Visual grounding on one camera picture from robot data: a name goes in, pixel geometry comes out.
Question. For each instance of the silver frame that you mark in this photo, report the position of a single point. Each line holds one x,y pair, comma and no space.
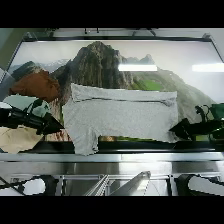
100,165

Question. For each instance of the beige garment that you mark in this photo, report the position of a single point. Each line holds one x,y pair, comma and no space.
16,139

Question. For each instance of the brown garment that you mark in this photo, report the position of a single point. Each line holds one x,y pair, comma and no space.
35,86

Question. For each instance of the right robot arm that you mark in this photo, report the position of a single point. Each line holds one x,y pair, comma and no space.
208,127

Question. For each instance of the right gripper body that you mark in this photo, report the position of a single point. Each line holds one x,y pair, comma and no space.
183,129

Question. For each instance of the pale green garment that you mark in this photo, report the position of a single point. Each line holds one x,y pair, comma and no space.
18,102

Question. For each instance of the grey T-shirt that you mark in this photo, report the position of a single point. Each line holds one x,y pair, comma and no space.
123,116

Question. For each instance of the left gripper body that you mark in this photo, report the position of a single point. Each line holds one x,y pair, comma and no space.
50,125

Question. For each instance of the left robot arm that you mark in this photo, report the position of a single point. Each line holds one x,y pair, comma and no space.
16,118

